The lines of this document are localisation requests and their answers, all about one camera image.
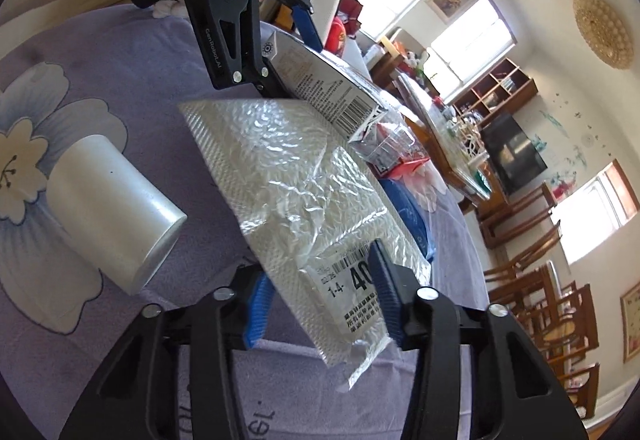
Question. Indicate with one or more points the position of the white barcode-labelled box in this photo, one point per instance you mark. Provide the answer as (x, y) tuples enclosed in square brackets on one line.
[(320, 80)]

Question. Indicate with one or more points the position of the small framed flower picture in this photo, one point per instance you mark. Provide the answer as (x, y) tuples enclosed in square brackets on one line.
[(450, 0)]

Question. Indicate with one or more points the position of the white cup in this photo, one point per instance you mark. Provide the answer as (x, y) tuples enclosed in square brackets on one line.
[(110, 210)]

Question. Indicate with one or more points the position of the blue packet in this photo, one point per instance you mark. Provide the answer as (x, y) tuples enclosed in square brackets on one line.
[(412, 215)]

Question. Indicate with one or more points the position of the white bubble mailer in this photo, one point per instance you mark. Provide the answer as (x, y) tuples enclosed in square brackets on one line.
[(280, 170)]

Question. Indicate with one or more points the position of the black television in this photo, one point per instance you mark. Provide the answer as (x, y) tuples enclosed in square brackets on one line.
[(515, 152)]

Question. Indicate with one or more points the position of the wooden armchair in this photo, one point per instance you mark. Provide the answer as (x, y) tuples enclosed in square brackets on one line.
[(387, 65)]

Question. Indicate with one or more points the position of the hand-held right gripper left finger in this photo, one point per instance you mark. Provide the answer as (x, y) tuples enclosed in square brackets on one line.
[(255, 315)]

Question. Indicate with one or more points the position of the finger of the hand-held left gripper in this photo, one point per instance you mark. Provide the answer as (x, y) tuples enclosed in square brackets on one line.
[(307, 27), (220, 55)]

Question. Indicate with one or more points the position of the wooden dining chair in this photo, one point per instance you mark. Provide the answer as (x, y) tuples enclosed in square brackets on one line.
[(585, 385), (565, 310), (525, 252)]

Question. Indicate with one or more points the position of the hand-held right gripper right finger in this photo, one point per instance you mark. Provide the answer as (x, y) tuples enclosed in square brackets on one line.
[(387, 292)]

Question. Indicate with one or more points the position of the red cushion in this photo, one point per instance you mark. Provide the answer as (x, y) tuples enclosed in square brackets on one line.
[(342, 35)]

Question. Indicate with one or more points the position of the large framed picture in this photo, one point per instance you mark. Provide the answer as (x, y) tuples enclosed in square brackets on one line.
[(632, 325)]

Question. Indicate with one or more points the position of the wooden coffee table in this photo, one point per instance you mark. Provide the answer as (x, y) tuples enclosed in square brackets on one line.
[(450, 145)]

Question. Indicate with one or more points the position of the round ceiling lamp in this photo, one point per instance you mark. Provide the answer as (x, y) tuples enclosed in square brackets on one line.
[(600, 27)]

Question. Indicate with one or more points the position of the wooden cube shelf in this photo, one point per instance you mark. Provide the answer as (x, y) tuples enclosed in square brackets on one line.
[(500, 90)]

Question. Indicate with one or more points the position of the clear plastic container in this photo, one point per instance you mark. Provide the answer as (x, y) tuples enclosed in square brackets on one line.
[(390, 145)]

